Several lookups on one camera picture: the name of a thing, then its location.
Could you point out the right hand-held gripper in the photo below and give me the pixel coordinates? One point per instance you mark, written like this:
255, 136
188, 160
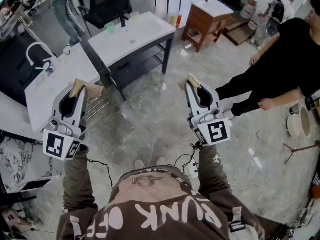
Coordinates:
216, 131

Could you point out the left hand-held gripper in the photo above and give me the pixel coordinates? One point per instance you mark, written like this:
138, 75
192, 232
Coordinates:
56, 144

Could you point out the green cup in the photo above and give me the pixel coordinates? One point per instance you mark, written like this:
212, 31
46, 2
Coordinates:
110, 29

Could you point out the person's left forearm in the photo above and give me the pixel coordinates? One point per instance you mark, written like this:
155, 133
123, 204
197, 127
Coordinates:
77, 181

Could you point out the person's right forearm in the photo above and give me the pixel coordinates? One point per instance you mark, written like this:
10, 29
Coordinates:
212, 174

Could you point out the translucent pale plastic cup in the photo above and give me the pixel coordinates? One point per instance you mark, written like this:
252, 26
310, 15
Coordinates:
134, 17

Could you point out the metal rod rack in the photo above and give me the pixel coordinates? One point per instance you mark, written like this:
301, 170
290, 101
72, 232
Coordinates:
97, 106

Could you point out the white flat counter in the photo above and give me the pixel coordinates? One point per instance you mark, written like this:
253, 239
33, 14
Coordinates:
67, 74

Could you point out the white gooseneck faucet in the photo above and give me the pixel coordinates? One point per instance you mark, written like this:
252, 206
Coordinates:
31, 51

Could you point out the black cabinet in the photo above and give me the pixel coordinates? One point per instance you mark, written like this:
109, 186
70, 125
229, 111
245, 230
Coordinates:
15, 69

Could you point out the white power strip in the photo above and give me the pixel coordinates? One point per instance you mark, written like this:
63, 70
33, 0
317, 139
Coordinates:
192, 170

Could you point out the marble slab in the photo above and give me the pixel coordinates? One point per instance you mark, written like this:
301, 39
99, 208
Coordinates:
22, 159

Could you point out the person's right white shoe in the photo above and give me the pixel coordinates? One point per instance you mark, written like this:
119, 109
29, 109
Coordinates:
161, 161

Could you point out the person's white shoe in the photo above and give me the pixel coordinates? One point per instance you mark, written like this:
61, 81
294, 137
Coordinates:
161, 161
139, 164

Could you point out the wooden cabinet with white basin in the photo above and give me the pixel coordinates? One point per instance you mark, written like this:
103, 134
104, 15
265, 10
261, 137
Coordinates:
207, 21

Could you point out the red liquid bottle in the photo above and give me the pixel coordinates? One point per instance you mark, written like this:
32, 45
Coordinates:
179, 21

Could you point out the yellow liquid bottle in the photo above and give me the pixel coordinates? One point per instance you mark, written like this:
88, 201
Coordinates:
173, 19

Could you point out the white sink basin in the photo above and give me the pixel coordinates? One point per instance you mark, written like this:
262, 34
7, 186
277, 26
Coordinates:
140, 39

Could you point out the metal sink drain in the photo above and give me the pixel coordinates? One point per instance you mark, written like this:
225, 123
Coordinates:
132, 41

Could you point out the person's left white shoe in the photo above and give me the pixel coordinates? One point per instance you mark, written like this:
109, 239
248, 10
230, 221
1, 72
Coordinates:
139, 164

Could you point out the white plastic jug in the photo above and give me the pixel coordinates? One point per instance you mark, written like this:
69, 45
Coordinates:
248, 10
257, 21

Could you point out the black sink faucet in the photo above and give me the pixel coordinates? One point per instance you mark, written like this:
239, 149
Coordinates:
123, 20

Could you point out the round beige basin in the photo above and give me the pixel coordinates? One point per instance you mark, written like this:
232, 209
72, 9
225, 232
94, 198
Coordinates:
305, 121

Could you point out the black office chair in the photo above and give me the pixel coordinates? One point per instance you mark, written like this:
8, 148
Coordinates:
107, 4

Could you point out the black tripod stand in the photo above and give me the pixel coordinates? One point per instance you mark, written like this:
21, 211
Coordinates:
300, 149

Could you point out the person's brown printed hoodie torso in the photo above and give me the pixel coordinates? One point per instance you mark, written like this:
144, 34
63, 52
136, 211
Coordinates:
160, 209

